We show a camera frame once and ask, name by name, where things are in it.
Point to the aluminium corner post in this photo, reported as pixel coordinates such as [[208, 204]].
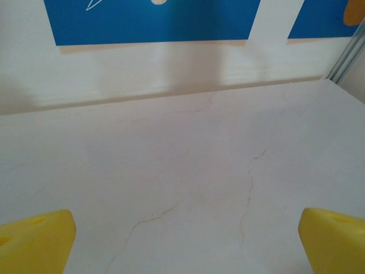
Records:
[[346, 54]]

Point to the blue floral wall poster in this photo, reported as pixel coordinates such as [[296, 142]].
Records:
[[319, 23], [157, 25]]

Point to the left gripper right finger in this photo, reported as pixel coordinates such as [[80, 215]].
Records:
[[333, 242]]

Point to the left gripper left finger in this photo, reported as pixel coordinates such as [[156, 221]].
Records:
[[34, 242]]

